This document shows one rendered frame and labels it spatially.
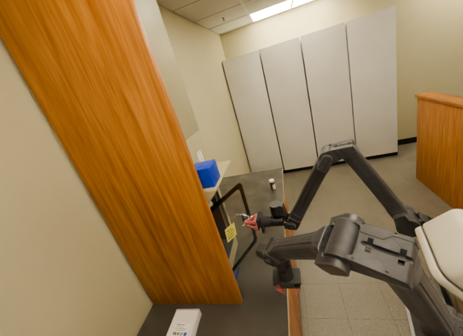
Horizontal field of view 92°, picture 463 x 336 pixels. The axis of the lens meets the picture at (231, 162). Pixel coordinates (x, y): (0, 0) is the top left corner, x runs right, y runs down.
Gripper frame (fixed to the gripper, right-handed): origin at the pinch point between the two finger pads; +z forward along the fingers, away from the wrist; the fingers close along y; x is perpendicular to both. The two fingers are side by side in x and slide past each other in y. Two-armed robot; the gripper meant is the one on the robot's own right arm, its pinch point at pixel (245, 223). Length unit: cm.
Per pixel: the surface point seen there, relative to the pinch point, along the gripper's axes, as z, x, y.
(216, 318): 15.3, 32.8, -25.7
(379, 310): -69, -36, -120
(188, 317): 27.3, 35.2, -21.7
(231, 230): 6.9, 5.4, 0.5
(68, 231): 56, 40, 34
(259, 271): -1.9, 7.9, -25.9
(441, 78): -262, -345, -23
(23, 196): 56, 46, 54
